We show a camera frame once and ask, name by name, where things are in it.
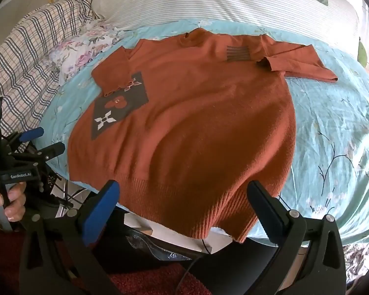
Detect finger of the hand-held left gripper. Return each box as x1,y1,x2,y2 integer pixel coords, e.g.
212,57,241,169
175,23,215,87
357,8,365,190
18,127,45,144
18,142,66,162

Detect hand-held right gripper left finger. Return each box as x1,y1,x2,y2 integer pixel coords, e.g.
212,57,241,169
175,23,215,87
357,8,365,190
19,180,133,295

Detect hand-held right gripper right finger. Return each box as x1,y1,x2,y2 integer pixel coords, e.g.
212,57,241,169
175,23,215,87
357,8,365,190
247,180,349,295

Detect orange knit sweater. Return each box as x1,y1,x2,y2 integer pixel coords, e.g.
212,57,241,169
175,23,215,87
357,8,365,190
67,28,339,244

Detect person's left hand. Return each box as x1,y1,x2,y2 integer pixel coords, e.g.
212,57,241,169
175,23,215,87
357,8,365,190
0,181,27,232

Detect plaid blanket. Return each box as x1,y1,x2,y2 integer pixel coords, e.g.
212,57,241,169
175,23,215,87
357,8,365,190
0,0,107,137

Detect red carpet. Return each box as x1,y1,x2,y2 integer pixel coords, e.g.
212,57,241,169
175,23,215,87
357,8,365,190
0,227,211,295

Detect floral pillow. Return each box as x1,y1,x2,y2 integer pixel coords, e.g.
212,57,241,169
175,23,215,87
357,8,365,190
47,24,133,84

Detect light blue floral bedsheet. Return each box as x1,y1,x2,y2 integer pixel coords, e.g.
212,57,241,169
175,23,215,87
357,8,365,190
34,18,369,244

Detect dark floral bed skirt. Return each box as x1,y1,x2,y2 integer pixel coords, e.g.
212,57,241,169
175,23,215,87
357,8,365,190
341,239,369,285

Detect white striped duvet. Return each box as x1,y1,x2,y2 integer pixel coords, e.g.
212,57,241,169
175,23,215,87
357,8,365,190
92,0,361,59

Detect black cable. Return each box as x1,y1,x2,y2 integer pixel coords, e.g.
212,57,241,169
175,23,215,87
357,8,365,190
178,239,213,295

